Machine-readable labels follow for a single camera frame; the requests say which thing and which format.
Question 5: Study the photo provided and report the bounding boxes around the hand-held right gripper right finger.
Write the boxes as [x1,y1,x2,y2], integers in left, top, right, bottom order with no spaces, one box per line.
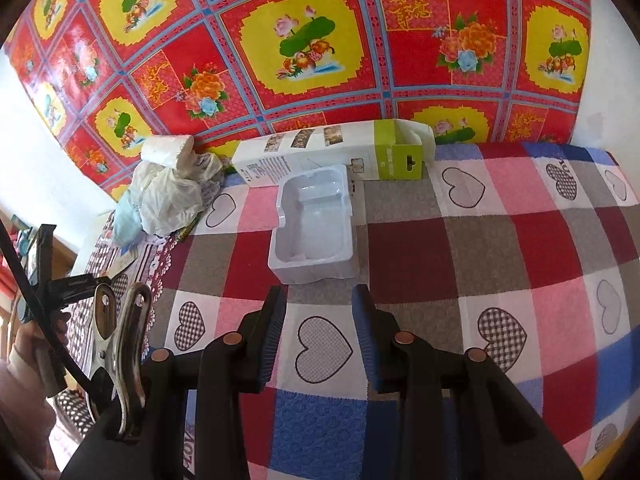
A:
[351,284,583,480]

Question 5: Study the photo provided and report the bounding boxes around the printed paper card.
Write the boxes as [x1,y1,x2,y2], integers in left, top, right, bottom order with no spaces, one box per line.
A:
[107,246,142,282]

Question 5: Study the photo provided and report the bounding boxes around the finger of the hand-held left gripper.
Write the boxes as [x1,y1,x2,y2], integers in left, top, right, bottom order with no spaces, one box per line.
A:
[60,275,112,306]

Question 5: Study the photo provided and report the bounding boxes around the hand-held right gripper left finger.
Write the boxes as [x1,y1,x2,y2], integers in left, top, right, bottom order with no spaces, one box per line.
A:
[60,285,288,480]

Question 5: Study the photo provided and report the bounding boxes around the white cardboard box green ends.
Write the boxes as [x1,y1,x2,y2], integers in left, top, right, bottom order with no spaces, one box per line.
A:
[231,119,436,188]

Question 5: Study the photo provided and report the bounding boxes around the red white patterned cloth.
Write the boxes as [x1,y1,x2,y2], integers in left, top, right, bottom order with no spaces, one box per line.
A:
[60,180,226,436]

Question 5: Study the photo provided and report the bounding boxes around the white plastic bag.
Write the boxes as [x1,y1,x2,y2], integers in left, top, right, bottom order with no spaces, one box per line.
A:
[120,152,223,238]

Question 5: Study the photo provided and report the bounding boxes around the wooden cabinet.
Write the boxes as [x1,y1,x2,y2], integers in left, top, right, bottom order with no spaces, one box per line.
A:
[54,237,83,276]

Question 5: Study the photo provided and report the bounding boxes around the person's left hand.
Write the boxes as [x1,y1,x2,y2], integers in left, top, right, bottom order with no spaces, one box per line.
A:
[10,310,72,376]

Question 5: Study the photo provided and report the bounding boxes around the yellow green packet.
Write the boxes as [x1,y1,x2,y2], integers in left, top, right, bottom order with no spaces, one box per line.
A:
[170,210,202,242]

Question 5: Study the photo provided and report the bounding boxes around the metal spring clip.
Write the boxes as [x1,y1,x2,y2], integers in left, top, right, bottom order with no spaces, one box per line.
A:
[87,281,153,441]

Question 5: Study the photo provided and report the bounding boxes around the checked heart blanket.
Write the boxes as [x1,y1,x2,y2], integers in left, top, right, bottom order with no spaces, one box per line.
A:
[65,140,640,480]

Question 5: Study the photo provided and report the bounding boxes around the white plastic tray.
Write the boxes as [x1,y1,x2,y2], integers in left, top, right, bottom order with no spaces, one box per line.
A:
[268,164,358,285]

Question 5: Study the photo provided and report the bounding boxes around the red floral wall covering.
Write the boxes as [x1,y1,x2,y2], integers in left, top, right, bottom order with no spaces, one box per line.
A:
[2,0,593,201]

